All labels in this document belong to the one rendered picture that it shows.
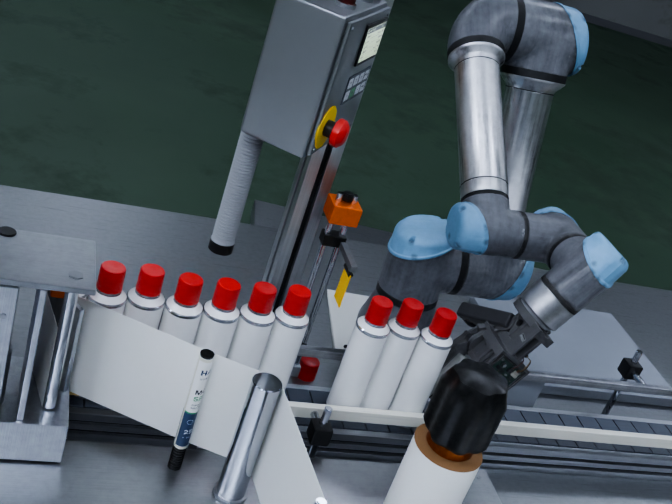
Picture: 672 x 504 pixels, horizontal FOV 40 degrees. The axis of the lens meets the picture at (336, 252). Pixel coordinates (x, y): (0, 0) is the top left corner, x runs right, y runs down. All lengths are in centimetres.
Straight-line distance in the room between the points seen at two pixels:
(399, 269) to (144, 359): 59
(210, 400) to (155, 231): 72
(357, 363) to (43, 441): 46
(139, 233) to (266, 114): 71
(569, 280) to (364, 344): 31
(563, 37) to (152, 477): 98
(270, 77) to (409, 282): 59
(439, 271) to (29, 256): 78
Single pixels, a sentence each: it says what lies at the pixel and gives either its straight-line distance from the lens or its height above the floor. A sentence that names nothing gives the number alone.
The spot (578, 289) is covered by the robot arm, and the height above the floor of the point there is 118.
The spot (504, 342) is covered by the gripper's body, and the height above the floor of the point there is 106.
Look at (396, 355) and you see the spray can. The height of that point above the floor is 101.
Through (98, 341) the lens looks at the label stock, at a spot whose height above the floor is 101.
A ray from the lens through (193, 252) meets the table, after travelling 183.
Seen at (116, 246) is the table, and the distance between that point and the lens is 179.
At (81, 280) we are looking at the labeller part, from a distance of 109.
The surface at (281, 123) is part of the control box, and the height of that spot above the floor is 132.
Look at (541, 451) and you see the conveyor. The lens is 158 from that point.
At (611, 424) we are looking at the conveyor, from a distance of 173.
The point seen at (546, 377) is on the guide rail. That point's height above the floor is 96.
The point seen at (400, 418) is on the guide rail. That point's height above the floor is 91.
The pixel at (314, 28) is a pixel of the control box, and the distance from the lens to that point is 114.
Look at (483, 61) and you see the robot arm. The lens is 156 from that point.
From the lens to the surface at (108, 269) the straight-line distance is 123.
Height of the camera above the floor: 174
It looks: 27 degrees down
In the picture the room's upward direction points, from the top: 19 degrees clockwise
